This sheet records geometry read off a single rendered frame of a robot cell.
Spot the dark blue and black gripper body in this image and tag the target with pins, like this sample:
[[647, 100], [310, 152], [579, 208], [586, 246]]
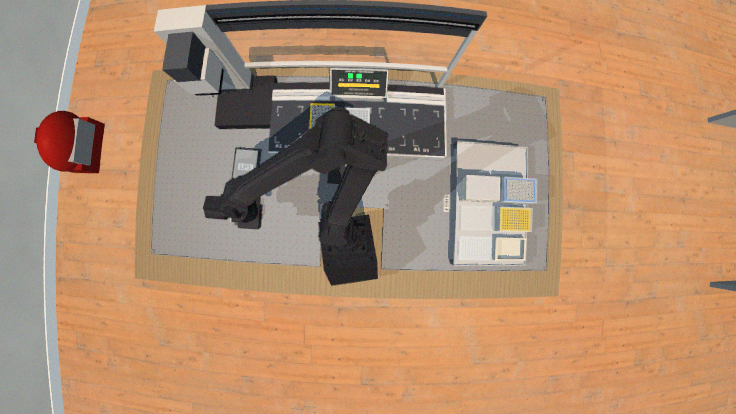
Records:
[[256, 216]]

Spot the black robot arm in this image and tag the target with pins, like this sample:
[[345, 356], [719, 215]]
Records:
[[342, 139]]

